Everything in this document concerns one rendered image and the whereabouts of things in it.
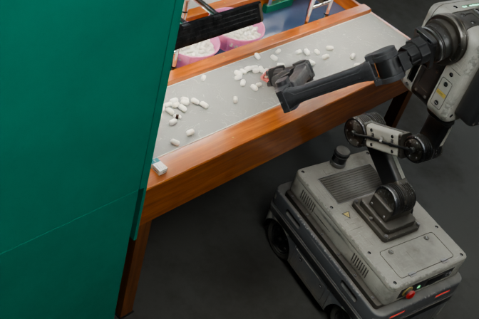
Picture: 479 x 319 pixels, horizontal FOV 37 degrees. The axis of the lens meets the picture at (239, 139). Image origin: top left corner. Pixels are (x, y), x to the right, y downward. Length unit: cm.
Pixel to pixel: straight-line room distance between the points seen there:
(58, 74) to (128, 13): 22
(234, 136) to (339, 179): 62
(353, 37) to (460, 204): 114
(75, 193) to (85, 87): 38
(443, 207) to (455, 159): 45
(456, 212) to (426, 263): 109
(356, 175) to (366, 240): 37
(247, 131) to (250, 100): 22
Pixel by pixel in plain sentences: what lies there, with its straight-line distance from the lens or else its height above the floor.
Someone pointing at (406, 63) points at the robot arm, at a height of 134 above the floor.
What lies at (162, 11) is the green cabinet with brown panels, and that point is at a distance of 179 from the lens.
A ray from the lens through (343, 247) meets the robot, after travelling 289.
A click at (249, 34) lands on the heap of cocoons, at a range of 324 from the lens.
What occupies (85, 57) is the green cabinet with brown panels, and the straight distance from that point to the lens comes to 171.
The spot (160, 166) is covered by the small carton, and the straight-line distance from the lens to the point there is 240.
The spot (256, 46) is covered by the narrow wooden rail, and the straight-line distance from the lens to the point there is 312.
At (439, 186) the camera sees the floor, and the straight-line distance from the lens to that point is 405.
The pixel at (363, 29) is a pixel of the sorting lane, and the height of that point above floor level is 74.
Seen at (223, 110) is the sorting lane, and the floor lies 74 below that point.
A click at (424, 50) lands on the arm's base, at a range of 224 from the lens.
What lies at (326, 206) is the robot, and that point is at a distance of 290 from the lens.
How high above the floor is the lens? 244
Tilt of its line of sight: 40 degrees down
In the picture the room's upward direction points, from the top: 17 degrees clockwise
